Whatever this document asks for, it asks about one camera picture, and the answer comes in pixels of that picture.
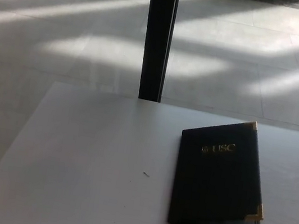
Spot black USC diary gold corners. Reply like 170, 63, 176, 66
166, 110, 282, 224

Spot black vertical pillar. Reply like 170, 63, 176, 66
134, 0, 180, 103

